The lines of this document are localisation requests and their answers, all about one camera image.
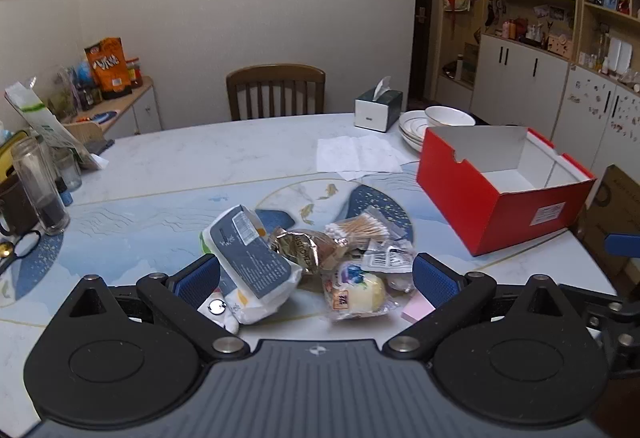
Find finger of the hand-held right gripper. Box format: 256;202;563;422
604;233;640;260
560;285;640;374

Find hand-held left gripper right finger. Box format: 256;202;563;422
384;253;576;361

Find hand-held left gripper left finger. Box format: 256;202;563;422
65;253;251;361

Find clear packet with barcode label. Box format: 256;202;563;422
361;241;417;274

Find red cardboard box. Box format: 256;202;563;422
416;125;597;257

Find yellow black container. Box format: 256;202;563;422
0;130;31;184

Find brown cardboard box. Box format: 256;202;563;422
575;163;640;291

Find pink sticky note pad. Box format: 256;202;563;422
400;295;437;323

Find grey white tissue pack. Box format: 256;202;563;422
201;205;304;325

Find wrapped yellow bun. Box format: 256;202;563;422
322;261;396;321

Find cotton swab bag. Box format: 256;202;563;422
325;211;401;249

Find gold foil snack packet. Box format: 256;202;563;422
270;228;348;275

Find white cabinet with stickers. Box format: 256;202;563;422
551;63;640;179

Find white bowl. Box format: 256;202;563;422
424;106;476;127

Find small glass cup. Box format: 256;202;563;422
51;148;83;192

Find white and green tissue box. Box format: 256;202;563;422
354;77;404;133

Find white side cabinet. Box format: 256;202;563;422
62;76;163;140

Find tall glass jar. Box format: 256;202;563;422
10;135;71;237

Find wooden holder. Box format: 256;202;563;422
64;121;109;154

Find white lower cabinet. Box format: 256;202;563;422
471;35;571;150

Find dark mug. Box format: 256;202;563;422
0;173;42;239

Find wooden chair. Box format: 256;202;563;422
226;64;327;122

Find pink box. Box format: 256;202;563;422
547;33;575;56

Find white green packet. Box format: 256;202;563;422
4;78;110;170

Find orange snack box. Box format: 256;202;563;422
84;37;132;100

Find row of small bottles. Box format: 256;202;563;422
501;17;548;49

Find dark door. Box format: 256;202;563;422
411;0;446;103

